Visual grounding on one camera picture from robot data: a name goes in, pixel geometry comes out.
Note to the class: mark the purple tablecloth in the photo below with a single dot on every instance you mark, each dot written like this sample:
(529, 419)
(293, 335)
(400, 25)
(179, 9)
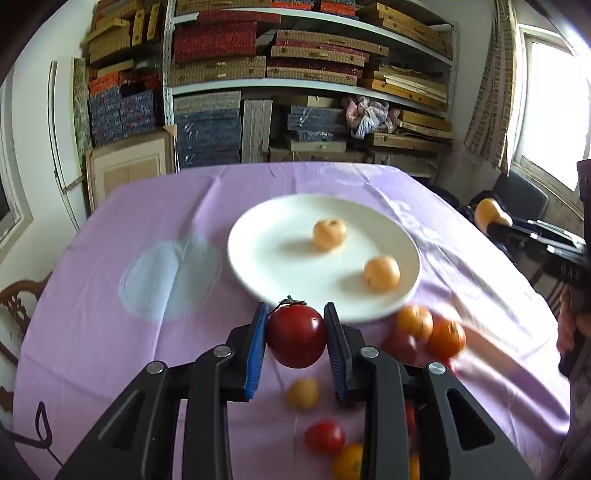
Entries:
(115, 346)

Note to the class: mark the pink and white cloth bundle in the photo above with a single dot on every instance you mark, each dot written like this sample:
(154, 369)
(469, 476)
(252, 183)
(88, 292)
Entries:
(369, 115)

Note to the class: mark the window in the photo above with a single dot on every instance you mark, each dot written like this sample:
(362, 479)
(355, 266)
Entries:
(554, 106)

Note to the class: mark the person's right hand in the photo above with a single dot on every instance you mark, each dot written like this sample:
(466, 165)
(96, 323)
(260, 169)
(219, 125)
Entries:
(565, 330)

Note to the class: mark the yellow plum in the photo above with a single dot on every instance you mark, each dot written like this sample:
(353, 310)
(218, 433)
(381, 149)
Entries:
(487, 211)

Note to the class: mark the stack of dark blue boxes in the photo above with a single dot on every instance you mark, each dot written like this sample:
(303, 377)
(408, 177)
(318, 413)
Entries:
(314, 122)

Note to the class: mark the white metal shelf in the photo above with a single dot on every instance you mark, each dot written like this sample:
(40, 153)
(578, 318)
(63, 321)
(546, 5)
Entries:
(203, 86)

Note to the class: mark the pile of tan straw boxes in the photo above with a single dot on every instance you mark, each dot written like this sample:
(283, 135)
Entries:
(111, 41)

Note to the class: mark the red plum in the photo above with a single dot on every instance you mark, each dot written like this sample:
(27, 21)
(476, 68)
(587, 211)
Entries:
(295, 337)
(398, 347)

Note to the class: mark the stack of yellow wooden boxes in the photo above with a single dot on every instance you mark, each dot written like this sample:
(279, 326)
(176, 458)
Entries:
(406, 87)

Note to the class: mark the white leaning board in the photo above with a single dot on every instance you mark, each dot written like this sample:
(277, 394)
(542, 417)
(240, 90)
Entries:
(62, 138)

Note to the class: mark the tan longan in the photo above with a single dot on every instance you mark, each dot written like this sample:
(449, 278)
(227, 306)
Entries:
(303, 393)

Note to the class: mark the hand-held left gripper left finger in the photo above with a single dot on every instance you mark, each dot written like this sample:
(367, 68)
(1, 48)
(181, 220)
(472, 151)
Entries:
(256, 353)

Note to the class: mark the white plate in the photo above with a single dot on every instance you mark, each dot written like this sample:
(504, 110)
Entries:
(277, 258)

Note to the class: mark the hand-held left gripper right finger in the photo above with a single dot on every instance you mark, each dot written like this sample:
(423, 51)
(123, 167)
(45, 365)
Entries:
(334, 353)

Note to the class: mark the stack of blue speckled boxes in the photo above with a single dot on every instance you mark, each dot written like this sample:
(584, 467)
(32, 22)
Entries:
(120, 115)

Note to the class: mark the upright grey fabric boxes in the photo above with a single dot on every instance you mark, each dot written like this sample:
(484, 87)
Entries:
(256, 131)

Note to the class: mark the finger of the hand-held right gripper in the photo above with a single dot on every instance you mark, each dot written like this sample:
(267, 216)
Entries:
(535, 229)
(526, 251)

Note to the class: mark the large orange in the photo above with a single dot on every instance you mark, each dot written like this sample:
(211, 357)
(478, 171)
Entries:
(446, 338)

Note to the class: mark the pale yellow dimpled fruit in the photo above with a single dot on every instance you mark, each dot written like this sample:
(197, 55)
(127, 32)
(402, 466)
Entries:
(329, 234)

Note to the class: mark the brown checked curtain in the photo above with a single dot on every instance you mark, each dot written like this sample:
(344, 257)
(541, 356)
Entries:
(491, 92)

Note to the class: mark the framed picture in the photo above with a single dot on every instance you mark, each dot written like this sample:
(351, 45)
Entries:
(129, 166)

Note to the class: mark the carved wooden chair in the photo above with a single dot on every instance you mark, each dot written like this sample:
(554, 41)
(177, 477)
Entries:
(18, 300)

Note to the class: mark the small tangerine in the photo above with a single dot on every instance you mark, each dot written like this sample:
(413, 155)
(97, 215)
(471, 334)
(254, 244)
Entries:
(348, 463)

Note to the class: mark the black chair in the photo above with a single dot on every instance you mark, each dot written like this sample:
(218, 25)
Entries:
(521, 196)

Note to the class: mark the stack of blue patterned boxes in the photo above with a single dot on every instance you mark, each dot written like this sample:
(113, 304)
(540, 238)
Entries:
(207, 138)

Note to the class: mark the stack of red speckled boxes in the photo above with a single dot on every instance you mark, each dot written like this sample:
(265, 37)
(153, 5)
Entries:
(217, 41)

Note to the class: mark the pale orange round fruit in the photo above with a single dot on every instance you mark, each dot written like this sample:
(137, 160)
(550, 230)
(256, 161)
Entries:
(381, 273)

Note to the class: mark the orange speckled box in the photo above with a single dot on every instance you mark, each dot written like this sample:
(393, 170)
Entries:
(106, 85)

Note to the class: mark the white window frame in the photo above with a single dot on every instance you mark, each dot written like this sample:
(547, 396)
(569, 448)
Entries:
(11, 203)

